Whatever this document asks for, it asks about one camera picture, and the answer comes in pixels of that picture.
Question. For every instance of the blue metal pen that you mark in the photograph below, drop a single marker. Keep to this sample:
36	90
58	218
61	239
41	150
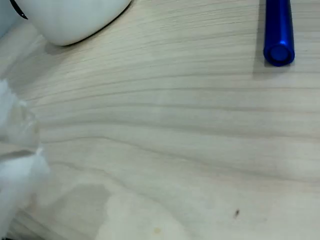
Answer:
278	30

